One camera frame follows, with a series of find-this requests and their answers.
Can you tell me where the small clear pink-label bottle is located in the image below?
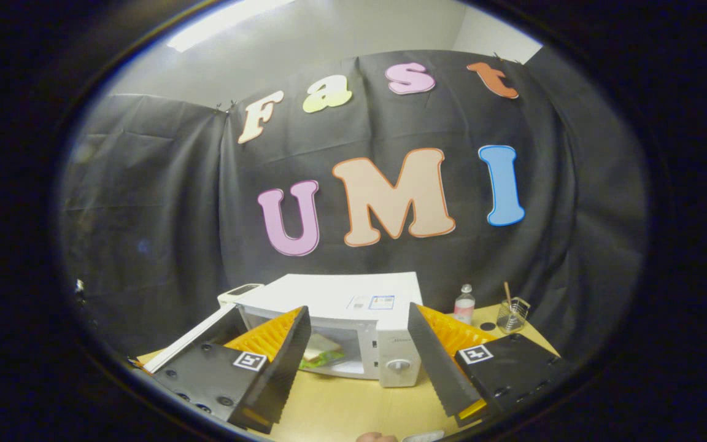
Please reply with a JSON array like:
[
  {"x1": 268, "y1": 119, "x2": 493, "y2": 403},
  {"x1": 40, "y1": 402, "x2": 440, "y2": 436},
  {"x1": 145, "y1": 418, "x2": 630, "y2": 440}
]
[{"x1": 454, "y1": 284, "x2": 476, "y2": 326}]

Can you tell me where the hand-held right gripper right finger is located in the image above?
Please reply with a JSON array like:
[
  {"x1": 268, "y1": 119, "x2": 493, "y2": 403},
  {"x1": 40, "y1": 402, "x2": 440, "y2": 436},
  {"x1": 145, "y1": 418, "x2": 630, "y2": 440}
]
[{"x1": 407, "y1": 302, "x2": 572, "y2": 428}]

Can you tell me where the white toaster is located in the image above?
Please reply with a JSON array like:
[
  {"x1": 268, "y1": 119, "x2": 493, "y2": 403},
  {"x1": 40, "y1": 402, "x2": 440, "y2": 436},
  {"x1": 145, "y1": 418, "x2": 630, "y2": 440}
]
[{"x1": 217, "y1": 283, "x2": 265, "y2": 306}]

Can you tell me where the black backdrop cloth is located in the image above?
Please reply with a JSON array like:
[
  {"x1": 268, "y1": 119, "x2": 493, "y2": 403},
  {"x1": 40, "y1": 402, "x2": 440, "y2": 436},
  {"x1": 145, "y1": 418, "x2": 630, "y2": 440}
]
[{"x1": 59, "y1": 48, "x2": 647, "y2": 363}]

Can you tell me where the clear glass holder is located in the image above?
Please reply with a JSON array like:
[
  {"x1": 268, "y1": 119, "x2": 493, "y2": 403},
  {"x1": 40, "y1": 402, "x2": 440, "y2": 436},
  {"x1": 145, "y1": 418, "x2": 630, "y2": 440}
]
[{"x1": 496, "y1": 297, "x2": 531, "y2": 334}]

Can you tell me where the toast lettuce sandwich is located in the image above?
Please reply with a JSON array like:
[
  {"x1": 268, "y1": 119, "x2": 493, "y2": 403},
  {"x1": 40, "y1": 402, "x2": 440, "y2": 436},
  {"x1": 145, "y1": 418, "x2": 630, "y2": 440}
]
[{"x1": 299, "y1": 333, "x2": 346, "y2": 370}]

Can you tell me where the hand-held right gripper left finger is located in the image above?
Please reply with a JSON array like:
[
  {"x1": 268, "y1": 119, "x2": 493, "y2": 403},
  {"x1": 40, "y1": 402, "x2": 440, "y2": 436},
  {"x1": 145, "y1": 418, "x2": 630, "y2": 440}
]
[{"x1": 145, "y1": 305, "x2": 312, "y2": 435}]

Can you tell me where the white microwave oven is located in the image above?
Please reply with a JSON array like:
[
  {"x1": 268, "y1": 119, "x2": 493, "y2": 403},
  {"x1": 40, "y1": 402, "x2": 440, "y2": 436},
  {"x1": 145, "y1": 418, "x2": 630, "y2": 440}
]
[{"x1": 143, "y1": 272, "x2": 423, "y2": 388}]

